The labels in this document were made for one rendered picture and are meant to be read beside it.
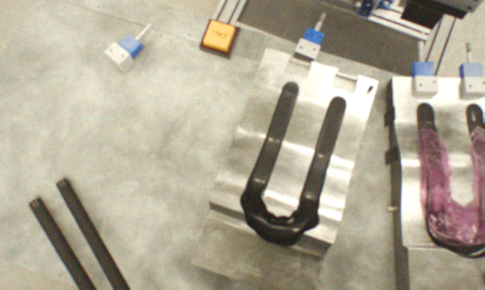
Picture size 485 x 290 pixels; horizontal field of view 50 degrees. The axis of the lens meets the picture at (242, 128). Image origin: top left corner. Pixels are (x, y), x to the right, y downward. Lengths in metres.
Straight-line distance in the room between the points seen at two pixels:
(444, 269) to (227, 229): 0.44
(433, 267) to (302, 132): 0.37
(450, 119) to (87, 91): 0.84
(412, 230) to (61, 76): 0.88
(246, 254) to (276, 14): 1.11
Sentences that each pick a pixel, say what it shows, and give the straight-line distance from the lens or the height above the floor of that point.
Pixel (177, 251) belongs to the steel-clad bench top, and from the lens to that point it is 1.19.
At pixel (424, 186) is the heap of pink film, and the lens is 1.14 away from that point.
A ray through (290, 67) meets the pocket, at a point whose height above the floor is 0.86.
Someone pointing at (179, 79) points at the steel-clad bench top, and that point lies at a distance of 1.28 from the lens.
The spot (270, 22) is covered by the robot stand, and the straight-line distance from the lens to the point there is 1.99.
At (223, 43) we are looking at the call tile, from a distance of 1.26.
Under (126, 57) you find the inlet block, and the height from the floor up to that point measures 0.85.
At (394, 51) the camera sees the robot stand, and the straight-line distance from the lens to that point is 2.00.
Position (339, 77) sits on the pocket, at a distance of 1.21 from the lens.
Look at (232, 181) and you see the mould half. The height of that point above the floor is 0.93.
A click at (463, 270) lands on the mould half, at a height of 0.91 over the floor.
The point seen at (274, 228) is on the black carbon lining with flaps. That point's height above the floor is 0.87.
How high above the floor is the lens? 1.98
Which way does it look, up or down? 74 degrees down
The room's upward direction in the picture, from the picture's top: 7 degrees counter-clockwise
